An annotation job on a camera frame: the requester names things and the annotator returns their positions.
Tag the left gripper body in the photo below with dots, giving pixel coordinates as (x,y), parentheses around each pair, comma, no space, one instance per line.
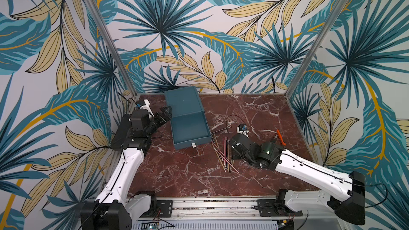
(155,122)

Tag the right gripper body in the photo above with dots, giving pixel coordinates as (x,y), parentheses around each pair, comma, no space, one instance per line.
(235,142)

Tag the teal top drawer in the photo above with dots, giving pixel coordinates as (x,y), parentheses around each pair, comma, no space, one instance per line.
(190,131)

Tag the teal drawer cabinet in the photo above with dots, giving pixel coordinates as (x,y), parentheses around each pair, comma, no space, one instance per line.
(184,102)

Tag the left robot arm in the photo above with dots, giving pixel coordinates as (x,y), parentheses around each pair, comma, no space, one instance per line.
(111,210)

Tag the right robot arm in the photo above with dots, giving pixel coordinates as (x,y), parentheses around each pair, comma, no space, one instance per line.
(339,193)

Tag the red pencil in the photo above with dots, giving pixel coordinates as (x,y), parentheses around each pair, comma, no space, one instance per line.
(225,156)

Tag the small circuit board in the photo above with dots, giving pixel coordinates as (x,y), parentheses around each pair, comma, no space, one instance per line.
(149,225)

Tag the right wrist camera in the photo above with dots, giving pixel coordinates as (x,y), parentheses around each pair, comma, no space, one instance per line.
(242,129)

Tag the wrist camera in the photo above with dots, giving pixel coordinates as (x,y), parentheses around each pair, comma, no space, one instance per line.
(242,129)
(144,104)

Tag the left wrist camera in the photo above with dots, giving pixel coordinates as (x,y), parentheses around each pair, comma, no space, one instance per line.
(144,104)

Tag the orange handled tool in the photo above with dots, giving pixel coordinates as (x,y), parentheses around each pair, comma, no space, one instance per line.
(280,138)

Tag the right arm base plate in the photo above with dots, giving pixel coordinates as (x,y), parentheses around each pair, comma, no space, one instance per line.
(271,208)

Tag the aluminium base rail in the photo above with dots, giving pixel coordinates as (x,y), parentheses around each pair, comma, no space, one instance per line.
(235,213)

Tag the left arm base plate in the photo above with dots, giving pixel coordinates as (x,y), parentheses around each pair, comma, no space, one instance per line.
(159,208)

